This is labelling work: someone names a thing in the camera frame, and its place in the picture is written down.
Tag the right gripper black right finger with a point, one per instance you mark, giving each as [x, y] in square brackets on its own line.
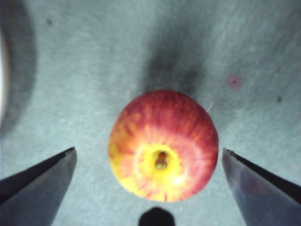
[265, 197]

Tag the cream yellow round plate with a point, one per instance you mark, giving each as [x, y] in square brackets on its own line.
[2, 70]

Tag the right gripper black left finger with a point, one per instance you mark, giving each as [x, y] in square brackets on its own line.
[30, 197]

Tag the red yellow apple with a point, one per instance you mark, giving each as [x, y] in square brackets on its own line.
[164, 131]

